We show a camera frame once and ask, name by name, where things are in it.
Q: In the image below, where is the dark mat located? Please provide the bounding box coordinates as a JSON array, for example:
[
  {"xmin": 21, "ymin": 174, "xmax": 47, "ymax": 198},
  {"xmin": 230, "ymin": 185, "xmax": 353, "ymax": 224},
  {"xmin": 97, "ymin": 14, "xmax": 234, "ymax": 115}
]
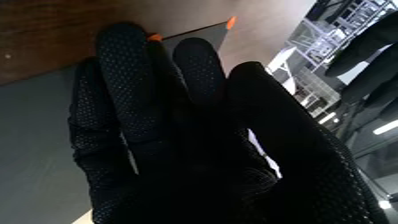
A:
[{"xmin": 0, "ymin": 22, "xmax": 230, "ymax": 224}]

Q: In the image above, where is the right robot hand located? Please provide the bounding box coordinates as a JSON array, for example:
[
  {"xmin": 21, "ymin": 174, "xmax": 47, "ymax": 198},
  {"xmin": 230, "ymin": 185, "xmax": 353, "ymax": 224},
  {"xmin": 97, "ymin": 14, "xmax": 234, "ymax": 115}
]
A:
[{"xmin": 65, "ymin": 21, "xmax": 388, "ymax": 224}]

